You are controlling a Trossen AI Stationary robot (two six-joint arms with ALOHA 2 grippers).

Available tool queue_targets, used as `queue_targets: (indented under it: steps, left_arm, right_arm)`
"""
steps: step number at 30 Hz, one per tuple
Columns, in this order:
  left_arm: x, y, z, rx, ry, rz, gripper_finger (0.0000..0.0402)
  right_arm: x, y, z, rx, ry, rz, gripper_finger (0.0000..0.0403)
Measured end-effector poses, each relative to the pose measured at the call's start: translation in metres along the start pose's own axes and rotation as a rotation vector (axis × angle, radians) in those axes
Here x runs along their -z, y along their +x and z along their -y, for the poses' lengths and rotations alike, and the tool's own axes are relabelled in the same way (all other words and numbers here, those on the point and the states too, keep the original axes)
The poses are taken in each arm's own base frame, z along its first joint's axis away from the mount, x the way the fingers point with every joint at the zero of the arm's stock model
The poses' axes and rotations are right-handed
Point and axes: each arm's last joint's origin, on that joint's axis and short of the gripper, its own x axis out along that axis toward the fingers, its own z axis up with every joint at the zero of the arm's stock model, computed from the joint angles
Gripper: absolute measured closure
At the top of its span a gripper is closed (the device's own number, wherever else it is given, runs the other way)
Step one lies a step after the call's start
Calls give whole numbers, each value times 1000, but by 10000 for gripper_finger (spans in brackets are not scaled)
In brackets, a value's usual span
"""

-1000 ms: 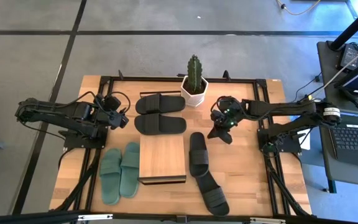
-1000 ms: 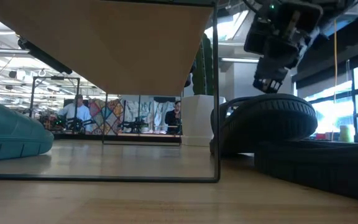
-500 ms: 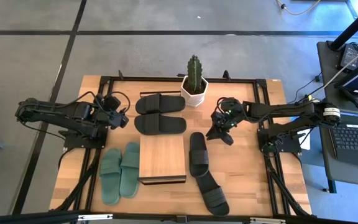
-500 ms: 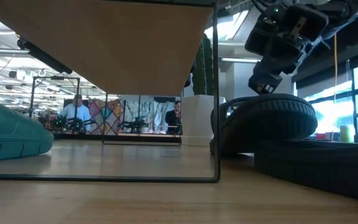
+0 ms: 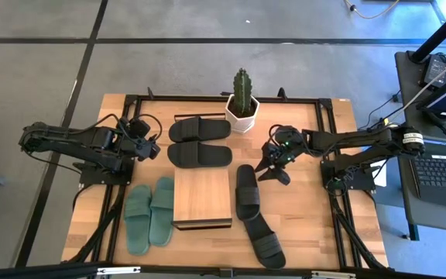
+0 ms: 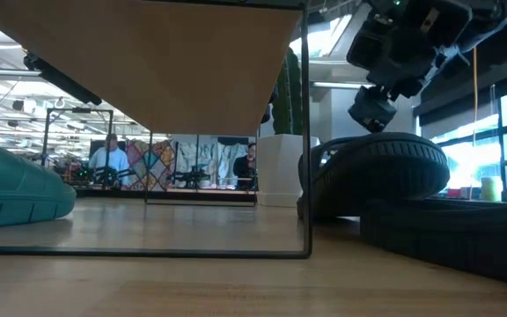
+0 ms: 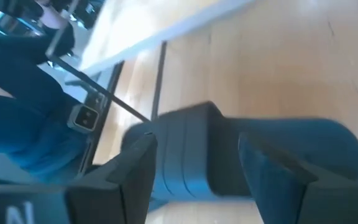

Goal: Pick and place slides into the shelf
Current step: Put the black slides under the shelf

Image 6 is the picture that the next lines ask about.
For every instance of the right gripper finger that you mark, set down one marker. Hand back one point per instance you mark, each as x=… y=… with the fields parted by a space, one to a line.
x=372 y=110

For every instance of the green rubber slide sandal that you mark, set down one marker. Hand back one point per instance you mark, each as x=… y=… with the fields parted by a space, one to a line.
x=16 y=193

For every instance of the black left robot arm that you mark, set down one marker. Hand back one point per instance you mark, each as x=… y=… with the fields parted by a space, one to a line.
x=64 y=81

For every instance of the fluorescent ceiling light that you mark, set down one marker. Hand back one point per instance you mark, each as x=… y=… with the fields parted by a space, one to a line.
x=337 y=84

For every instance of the green columnar cactus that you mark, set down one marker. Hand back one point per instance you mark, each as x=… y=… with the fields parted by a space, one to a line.
x=288 y=97

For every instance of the large glass window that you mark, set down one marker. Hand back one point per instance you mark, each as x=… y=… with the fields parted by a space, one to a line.
x=469 y=163

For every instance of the white faceted planter pot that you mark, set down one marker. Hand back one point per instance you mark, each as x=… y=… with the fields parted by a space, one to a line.
x=280 y=171

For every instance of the person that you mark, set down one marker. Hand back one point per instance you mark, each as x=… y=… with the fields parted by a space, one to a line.
x=244 y=169
x=108 y=160

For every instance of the yellow-green cylinder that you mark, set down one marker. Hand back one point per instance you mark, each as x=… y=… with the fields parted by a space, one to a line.
x=491 y=189

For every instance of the white hanging cloth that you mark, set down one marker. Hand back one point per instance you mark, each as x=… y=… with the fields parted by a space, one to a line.
x=205 y=163

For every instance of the colourful patchwork quilt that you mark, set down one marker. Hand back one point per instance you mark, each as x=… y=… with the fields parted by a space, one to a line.
x=159 y=158

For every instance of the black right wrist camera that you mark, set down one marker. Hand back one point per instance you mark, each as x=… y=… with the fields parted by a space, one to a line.
x=368 y=44

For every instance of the silver ceiling duct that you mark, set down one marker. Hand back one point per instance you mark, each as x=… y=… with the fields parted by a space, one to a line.
x=324 y=39

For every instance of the black metal table frame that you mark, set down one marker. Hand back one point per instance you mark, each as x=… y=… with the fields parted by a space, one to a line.
x=192 y=193

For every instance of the wooden shelf with black frame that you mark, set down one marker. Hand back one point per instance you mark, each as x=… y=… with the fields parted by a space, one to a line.
x=148 y=66

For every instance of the black background rig frame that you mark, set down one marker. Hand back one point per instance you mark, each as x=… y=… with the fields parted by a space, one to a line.
x=46 y=136

